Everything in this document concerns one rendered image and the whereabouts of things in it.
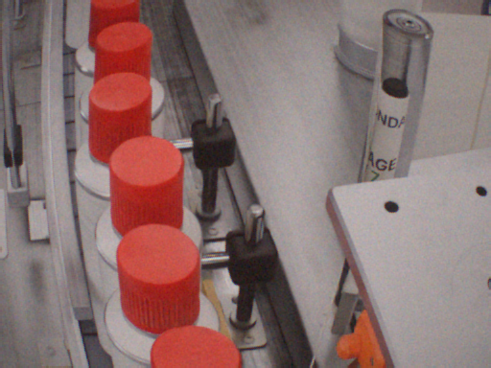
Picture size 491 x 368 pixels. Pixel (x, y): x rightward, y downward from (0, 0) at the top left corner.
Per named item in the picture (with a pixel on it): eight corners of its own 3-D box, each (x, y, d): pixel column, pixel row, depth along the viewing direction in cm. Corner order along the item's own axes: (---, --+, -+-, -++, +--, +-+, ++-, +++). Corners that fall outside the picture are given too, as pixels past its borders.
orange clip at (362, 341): (393, 382, 29) (408, 354, 27) (348, 396, 28) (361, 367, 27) (374, 332, 31) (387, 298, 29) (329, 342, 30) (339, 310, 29)
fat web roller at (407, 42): (406, 239, 62) (450, 41, 49) (354, 249, 61) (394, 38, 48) (388, 198, 65) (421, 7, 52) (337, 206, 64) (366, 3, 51)
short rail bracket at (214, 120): (230, 226, 68) (241, 104, 60) (193, 230, 68) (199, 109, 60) (221, 197, 71) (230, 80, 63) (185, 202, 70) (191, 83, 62)
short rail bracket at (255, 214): (267, 333, 61) (287, 221, 52) (184, 343, 59) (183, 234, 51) (256, 303, 63) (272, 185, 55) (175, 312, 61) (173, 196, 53)
